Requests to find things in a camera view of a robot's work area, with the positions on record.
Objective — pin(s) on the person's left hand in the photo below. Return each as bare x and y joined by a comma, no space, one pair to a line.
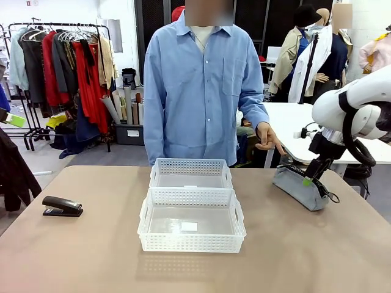
266,135

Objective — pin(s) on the black clothes rack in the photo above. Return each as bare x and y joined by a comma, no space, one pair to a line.
104,61

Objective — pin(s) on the red jacket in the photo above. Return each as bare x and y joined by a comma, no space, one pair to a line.
50,73

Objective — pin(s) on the pale mint fluffy coat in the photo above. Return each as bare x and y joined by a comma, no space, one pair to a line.
16,61

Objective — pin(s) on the mannequin with navy top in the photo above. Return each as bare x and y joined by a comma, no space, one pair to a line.
339,61

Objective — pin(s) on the person in pink sweater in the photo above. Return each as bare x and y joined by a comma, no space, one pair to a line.
377,53

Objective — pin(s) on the blue denim garment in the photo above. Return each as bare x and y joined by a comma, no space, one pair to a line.
87,131

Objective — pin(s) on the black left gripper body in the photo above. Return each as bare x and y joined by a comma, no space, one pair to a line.
3,115

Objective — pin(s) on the black tripod pole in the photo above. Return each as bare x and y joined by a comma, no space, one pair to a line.
308,73

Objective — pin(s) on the grey jacket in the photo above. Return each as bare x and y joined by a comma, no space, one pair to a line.
62,67

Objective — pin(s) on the grey storage bin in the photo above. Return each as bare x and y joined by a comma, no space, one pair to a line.
129,135

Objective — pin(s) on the beige paper roll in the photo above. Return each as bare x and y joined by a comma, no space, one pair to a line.
117,103

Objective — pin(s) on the person's left forearm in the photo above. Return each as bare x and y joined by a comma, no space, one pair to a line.
253,110

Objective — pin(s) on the person in blue shirt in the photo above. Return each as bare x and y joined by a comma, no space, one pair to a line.
195,100

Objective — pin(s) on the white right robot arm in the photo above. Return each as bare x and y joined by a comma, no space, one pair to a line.
366,88

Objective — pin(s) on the white shirt on mannequin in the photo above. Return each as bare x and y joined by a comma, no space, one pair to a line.
320,58

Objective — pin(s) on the white perforated plastic basket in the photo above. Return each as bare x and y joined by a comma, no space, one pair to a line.
191,167
191,242

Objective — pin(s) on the beige blouse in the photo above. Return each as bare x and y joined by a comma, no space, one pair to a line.
107,64

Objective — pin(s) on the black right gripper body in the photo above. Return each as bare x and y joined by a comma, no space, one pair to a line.
323,146

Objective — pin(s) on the red dress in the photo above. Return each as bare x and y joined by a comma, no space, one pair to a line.
91,97

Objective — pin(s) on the silver wall panel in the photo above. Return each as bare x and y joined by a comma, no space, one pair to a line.
114,35

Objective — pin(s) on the tall grey cardboard tube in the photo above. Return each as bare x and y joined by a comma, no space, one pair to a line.
128,105

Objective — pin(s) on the red hat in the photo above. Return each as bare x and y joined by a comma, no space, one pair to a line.
177,13

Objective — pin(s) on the brown cardboard tube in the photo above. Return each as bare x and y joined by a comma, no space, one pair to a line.
135,114

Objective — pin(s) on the black bucket hat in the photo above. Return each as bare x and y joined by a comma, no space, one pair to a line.
305,15

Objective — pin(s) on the black office chair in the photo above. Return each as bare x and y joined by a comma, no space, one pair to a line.
129,77

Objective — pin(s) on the person's right forearm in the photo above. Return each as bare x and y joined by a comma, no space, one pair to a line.
154,134

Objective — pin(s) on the black scarf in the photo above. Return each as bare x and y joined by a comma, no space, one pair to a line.
88,58

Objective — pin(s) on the white paper roll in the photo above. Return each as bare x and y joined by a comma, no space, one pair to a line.
141,114

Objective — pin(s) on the grey zippered pencil pouch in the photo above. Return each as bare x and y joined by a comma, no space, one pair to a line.
293,186

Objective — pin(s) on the slanted grey paper roll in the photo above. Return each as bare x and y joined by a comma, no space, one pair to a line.
110,108

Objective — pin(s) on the black jacket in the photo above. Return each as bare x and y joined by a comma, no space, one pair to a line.
13,177

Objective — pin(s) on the black stapler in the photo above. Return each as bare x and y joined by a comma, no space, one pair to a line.
62,206

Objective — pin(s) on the white table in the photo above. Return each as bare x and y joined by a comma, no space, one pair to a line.
287,122

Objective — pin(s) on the black bag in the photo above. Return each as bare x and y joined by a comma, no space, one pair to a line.
354,174

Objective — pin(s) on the dark grey coat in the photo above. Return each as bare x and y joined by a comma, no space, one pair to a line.
33,70

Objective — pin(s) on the blue fabric item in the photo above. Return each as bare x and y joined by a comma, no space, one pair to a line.
3,100

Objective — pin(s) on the mannequin with beige trench coat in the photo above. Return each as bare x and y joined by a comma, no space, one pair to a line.
288,61

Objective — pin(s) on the yellow bag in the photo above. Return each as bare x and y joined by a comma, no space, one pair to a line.
56,121

